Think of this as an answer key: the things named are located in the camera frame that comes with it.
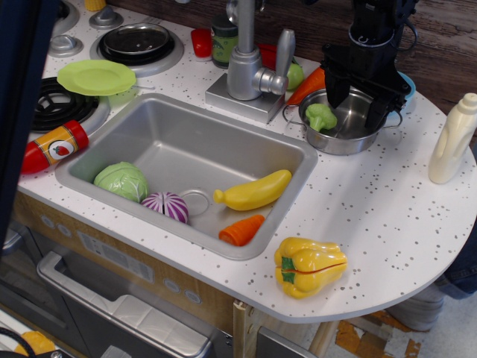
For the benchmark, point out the black front stove coil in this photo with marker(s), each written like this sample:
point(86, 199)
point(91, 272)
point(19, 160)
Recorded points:
point(56, 106)

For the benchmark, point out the silver toy sink basin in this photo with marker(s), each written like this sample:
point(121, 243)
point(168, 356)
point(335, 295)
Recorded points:
point(191, 152)

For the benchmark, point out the yellow toy corn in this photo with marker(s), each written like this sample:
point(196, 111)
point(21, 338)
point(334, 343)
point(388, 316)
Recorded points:
point(95, 5)

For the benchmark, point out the green toy broccoli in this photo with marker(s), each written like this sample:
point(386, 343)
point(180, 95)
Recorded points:
point(320, 117)

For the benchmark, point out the black rear stove coil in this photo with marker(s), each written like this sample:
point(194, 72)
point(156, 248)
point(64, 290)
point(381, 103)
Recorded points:
point(63, 11)

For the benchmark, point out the steel pot lid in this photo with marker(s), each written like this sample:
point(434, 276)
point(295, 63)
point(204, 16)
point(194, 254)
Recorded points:
point(139, 38)

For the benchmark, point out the stainless steel pot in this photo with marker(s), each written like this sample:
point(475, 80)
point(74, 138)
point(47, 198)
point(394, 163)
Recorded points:
point(349, 136)

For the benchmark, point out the yellow toy banana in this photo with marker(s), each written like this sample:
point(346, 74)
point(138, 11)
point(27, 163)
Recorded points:
point(254, 194)

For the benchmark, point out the green toy can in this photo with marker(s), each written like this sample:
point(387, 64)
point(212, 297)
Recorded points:
point(224, 39)

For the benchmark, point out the grey stove knob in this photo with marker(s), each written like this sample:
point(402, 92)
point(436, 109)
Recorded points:
point(64, 45)
point(106, 19)

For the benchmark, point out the purple toy onion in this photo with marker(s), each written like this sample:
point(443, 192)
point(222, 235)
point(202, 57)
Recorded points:
point(169, 204)

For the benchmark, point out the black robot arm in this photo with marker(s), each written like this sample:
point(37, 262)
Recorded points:
point(378, 21)

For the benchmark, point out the red toy pepper piece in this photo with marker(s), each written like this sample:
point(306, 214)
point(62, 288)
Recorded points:
point(202, 43)

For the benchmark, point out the orange carrot piece in sink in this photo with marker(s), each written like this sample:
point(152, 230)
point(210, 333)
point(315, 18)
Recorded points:
point(241, 233)

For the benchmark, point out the green toy cabbage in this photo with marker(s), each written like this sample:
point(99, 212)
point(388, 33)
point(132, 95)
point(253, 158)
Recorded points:
point(123, 179)

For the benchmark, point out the silver oven door handle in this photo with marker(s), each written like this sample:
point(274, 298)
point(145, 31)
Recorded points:
point(125, 327)

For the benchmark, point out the light blue plastic bowl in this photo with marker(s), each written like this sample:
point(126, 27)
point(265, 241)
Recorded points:
point(411, 85)

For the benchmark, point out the black stove coil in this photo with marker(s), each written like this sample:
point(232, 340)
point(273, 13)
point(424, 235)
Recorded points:
point(56, 106)
point(63, 11)

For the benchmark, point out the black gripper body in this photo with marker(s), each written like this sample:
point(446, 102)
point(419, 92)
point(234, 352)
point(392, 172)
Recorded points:
point(368, 68)

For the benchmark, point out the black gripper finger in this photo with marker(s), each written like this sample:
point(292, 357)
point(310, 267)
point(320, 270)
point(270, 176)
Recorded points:
point(337, 89)
point(381, 106)

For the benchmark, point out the whole orange toy carrot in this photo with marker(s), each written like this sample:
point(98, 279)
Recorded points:
point(315, 81)

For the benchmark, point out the green toy pear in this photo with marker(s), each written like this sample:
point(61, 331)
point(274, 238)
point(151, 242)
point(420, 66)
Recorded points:
point(295, 76)

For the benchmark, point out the yellow object bottom left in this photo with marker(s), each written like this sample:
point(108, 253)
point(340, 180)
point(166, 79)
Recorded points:
point(38, 342)

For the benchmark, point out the cream plastic bottle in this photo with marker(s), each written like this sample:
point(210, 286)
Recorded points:
point(454, 139)

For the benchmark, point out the red toy ketchup bottle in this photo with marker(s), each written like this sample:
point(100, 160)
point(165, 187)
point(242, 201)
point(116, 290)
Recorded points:
point(53, 146)

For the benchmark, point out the silver toy faucet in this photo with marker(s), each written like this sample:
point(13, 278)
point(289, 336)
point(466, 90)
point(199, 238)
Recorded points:
point(250, 89)

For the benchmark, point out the yellow toy bell pepper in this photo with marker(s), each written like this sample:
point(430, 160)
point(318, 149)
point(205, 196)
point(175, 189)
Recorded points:
point(304, 266)

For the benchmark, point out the light green plastic plate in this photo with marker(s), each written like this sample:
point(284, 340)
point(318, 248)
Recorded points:
point(96, 77)

